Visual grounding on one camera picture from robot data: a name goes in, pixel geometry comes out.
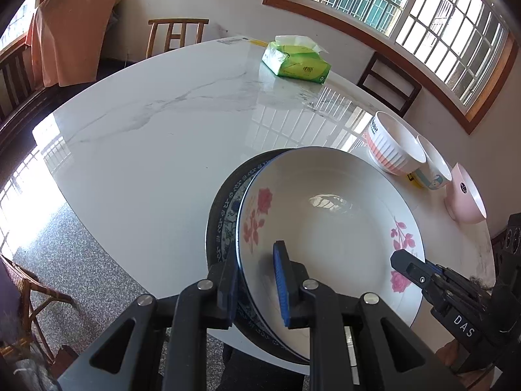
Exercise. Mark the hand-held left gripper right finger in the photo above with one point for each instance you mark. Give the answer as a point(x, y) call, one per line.
point(280, 285)

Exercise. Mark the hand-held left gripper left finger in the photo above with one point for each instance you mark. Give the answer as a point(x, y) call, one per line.
point(228, 289)

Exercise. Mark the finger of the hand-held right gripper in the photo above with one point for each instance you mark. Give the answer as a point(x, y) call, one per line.
point(443, 289)

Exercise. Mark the dark blue patterned plate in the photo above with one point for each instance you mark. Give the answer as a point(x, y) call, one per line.
point(226, 220)

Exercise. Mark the white rose print plate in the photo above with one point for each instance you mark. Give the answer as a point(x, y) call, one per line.
point(338, 232)

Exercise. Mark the white cartoon print bowl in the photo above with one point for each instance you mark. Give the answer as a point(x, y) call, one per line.
point(433, 179)

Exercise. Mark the white ribbed bowl pink stripes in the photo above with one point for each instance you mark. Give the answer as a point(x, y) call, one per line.
point(386, 154)

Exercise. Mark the person's right hand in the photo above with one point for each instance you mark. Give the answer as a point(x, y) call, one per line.
point(445, 354)

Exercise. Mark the rattan chair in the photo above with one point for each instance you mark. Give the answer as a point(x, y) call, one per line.
point(24, 289)

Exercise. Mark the green tissue pack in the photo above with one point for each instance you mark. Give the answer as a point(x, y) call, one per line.
point(297, 67)

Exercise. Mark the dark wooden slatted chair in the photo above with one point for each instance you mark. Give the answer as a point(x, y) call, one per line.
point(397, 74)

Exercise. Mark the white paper label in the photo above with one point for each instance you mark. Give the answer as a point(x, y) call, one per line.
point(240, 40)

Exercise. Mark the brown framed barred window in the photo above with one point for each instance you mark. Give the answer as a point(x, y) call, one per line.
point(427, 28)

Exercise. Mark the light wooden chair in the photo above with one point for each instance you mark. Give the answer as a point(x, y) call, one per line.
point(177, 22)

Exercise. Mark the dark wooden bench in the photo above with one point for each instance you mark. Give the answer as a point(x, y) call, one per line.
point(16, 77)

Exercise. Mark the orange cloth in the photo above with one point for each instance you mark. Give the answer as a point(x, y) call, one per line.
point(69, 28)

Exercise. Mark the bright side window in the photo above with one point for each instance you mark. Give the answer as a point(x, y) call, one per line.
point(16, 24)

